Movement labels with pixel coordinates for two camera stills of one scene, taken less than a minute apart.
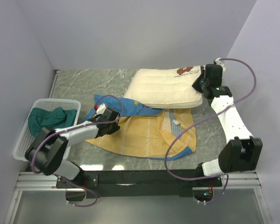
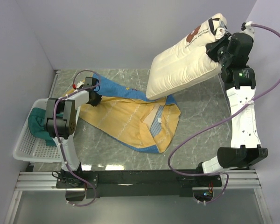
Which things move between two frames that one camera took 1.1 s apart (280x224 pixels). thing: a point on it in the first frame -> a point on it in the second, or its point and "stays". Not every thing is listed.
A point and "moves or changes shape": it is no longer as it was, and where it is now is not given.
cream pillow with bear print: (170, 87) -> (186, 63)
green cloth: (39, 118) stays
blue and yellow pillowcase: (146, 131) moves or changes shape
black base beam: (106, 184) stays
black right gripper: (196, 85) -> (212, 47)
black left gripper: (115, 128) -> (98, 99)
